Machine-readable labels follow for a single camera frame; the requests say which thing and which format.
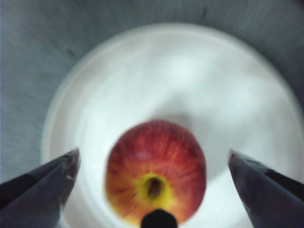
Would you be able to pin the red yellow apple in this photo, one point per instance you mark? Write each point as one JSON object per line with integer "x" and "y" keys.
{"x": 154, "y": 161}

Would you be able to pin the pale yellow round plate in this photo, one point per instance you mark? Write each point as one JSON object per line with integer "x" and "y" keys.
{"x": 166, "y": 83}

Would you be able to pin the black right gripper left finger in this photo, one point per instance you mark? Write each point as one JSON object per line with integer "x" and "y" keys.
{"x": 35, "y": 194}

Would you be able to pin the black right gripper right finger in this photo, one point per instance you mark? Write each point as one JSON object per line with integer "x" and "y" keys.
{"x": 270, "y": 192}

